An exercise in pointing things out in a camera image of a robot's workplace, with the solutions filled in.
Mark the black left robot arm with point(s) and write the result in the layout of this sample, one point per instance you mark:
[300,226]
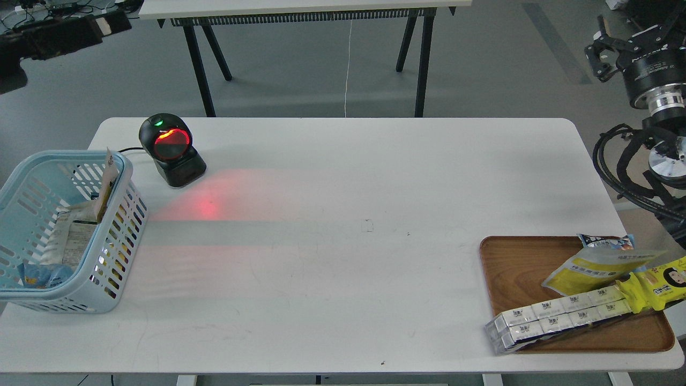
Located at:
[52,38]

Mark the white milk carton pack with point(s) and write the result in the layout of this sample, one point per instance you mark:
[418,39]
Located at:
[514,329]

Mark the blue white snack bag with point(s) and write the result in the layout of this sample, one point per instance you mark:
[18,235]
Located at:
[625,243]

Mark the yellow snack bar wrapper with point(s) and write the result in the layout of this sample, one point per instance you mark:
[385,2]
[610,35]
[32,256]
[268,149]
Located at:
[656,288]

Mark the white snack bag in basket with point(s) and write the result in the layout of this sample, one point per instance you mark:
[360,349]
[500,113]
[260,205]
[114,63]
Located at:
[73,230]

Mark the light blue plastic basket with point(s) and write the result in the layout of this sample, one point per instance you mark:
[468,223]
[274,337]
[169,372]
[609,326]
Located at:
[31,196]

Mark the yellow white snack pouch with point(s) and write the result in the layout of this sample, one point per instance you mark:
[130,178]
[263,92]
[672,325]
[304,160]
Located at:
[593,268]

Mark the brown wooden tray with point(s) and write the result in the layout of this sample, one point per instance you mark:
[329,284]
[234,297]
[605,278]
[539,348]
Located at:
[515,268]

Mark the black barcode scanner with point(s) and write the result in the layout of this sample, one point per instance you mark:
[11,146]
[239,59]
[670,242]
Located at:
[168,140]

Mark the white background table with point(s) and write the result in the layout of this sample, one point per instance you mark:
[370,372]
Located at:
[205,14]

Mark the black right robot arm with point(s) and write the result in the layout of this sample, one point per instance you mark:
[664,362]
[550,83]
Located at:
[646,165]

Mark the blue snack bag in basket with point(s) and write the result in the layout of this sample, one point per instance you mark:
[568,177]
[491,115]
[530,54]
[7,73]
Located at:
[44,276]

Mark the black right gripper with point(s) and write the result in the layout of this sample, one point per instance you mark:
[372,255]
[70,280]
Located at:
[651,63]

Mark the yellow chickpea snack pouch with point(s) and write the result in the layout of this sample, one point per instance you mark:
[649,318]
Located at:
[108,179]

